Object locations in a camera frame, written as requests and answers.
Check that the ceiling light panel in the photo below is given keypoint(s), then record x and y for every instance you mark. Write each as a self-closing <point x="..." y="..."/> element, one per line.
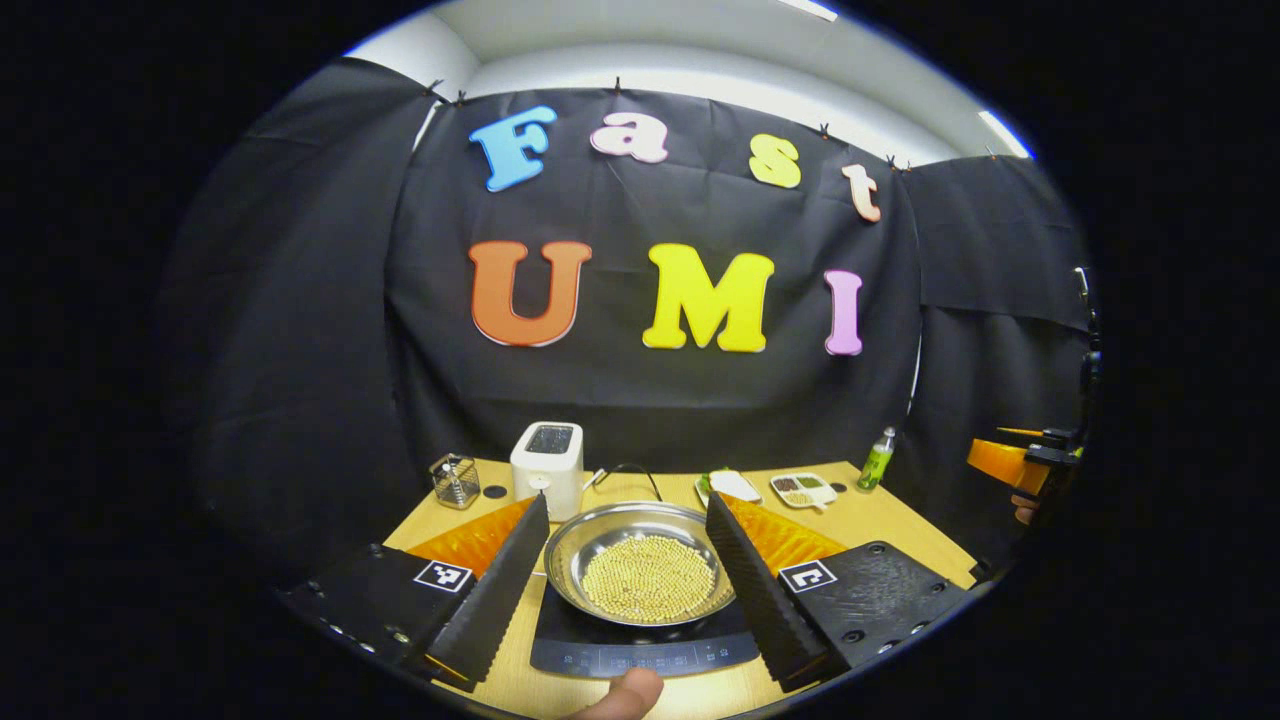
<point x="810" y="8"/>
<point x="1003" y="133"/>

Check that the white toaster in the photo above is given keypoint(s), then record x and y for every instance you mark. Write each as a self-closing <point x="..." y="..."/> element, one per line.
<point x="545" y="480"/>

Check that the pile of soybeans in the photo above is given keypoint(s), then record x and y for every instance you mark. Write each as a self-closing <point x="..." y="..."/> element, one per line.
<point x="650" y="580"/>

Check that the sandwich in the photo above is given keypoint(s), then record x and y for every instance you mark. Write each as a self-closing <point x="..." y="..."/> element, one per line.
<point x="735" y="486"/>

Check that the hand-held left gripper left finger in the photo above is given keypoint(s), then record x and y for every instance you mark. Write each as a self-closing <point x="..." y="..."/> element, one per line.
<point x="500" y="600"/>

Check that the green drink bottle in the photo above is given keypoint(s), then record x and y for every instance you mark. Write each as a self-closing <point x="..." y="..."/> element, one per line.
<point x="875" y="468"/>

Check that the black induction cooktop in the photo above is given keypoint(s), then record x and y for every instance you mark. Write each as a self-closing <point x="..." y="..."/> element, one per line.
<point x="640" y="655"/>

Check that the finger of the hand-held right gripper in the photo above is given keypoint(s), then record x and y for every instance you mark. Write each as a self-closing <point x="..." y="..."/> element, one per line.
<point x="1000" y="465"/>

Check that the white divided dish of beans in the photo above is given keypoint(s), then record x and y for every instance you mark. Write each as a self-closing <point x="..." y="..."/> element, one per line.
<point x="820" y="495"/>

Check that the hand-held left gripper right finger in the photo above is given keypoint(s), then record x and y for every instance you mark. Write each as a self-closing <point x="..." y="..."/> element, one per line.
<point x="760" y="600"/>

